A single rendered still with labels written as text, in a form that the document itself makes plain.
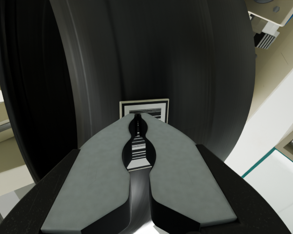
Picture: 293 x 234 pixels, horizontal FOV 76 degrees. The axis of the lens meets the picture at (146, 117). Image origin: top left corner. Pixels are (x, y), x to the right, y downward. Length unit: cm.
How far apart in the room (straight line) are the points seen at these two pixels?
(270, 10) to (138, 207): 39
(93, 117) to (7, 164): 69
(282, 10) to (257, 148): 268
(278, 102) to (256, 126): 40
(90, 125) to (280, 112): 272
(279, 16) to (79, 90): 37
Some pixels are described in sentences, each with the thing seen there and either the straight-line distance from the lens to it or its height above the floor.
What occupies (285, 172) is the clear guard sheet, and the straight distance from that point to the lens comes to 87.
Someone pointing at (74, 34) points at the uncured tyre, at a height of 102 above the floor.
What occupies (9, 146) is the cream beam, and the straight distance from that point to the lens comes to 90.
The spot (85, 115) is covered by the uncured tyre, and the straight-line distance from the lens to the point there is 18.
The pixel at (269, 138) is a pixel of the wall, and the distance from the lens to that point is 295.
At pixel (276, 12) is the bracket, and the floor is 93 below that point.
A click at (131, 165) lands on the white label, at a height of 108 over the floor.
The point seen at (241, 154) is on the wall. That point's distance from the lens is 313.
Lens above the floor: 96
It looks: 35 degrees up
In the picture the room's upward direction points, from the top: 156 degrees counter-clockwise
